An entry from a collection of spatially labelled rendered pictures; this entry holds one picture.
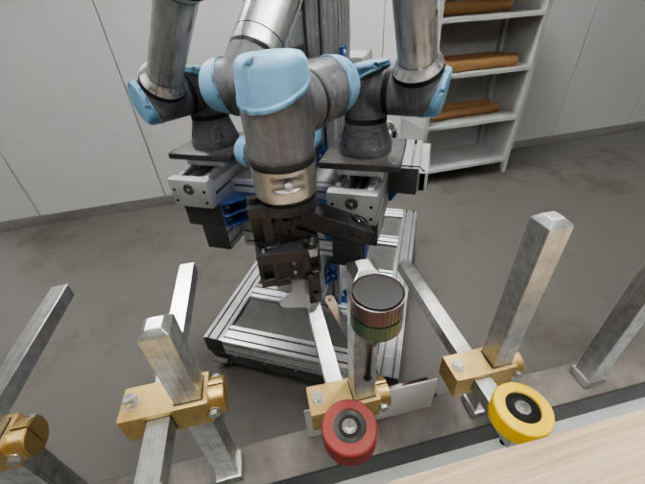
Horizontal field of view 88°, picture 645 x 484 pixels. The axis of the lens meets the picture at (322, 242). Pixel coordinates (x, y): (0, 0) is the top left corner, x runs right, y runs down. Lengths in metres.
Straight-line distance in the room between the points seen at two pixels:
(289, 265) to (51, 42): 2.82
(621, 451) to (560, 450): 0.08
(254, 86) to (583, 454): 0.59
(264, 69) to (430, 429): 0.69
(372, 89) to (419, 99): 0.12
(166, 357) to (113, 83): 2.72
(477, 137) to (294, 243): 3.51
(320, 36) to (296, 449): 1.05
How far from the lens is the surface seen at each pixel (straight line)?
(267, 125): 0.35
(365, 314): 0.36
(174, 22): 0.87
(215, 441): 0.63
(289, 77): 0.34
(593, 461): 0.62
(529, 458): 0.58
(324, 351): 0.66
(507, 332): 0.61
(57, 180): 3.44
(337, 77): 0.44
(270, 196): 0.38
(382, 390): 0.61
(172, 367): 0.47
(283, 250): 0.43
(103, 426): 1.85
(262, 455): 0.76
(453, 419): 0.80
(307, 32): 1.13
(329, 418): 0.55
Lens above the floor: 1.40
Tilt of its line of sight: 36 degrees down
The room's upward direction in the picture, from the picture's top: 4 degrees counter-clockwise
